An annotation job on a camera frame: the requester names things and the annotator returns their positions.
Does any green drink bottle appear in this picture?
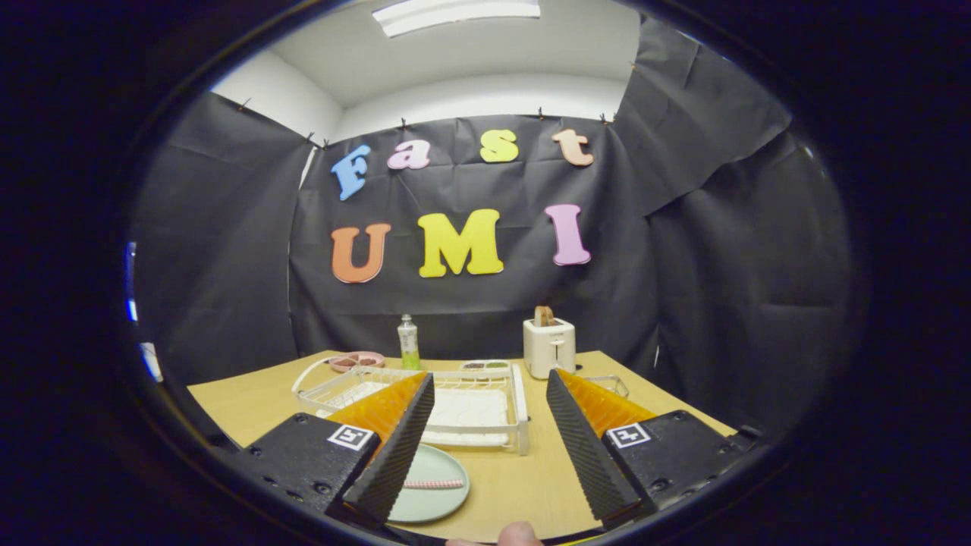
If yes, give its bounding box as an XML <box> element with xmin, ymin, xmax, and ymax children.
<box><xmin>398</xmin><ymin>314</ymin><xmax>421</xmax><ymax>371</ymax></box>

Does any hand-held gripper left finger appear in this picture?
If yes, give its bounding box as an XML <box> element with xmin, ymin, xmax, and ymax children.
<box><xmin>228</xmin><ymin>372</ymin><xmax>437</xmax><ymax>528</ymax></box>

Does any white toaster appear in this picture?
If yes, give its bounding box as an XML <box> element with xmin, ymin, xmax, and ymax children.
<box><xmin>523</xmin><ymin>318</ymin><xmax>577</xmax><ymax>380</ymax></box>

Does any pink plate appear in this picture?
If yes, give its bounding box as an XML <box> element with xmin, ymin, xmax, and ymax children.
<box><xmin>328</xmin><ymin>351</ymin><xmax>386</xmax><ymax>373</ymax></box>

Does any ceiling light panel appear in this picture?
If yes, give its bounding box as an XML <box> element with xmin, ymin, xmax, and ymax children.
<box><xmin>372</xmin><ymin>0</ymin><xmax>542</xmax><ymax>39</ymax></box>

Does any white drip tray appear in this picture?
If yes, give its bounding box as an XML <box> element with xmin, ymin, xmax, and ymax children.
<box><xmin>315</xmin><ymin>379</ymin><xmax>511</xmax><ymax>447</ymax></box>

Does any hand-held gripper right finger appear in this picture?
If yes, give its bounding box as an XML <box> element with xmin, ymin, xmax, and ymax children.
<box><xmin>546</xmin><ymin>369</ymin><xmax>763</xmax><ymax>530</ymax></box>

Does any clear wire basket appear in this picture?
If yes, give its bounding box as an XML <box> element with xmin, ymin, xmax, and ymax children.
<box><xmin>577</xmin><ymin>374</ymin><xmax>630</xmax><ymax>399</ymax></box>

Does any white wire dish rack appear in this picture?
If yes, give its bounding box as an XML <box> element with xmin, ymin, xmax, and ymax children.
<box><xmin>292</xmin><ymin>356</ymin><xmax>530</xmax><ymax>456</ymax></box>

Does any light green plate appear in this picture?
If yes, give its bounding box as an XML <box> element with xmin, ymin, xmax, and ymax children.
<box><xmin>387</xmin><ymin>444</ymin><xmax>471</xmax><ymax>524</ymax></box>

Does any black backdrop cloth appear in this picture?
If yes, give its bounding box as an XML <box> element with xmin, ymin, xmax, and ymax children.
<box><xmin>129</xmin><ymin>15</ymin><xmax>858</xmax><ymax>441</ymax></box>

